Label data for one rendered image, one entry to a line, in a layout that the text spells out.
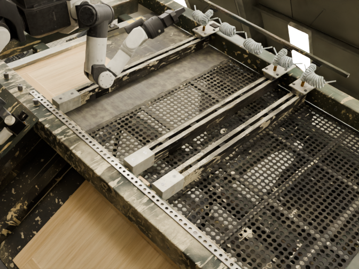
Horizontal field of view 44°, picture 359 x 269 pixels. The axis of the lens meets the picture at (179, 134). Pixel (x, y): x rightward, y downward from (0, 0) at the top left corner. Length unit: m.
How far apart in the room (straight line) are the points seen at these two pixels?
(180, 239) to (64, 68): 1.25
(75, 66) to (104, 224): 0.93
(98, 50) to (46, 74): 0.54
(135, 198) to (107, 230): 0.32
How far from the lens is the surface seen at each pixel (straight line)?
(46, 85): 2.41
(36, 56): 2.59
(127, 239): 2.01
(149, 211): 1.75
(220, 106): 2.24
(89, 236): 2.09
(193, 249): 1.67
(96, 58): 2.02
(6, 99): 2.31
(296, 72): 2.57
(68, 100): 2.21
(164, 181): 1.82
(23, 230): 2.29
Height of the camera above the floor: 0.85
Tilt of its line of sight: 9 degrees up
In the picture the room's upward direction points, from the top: 42 degrees clockwise
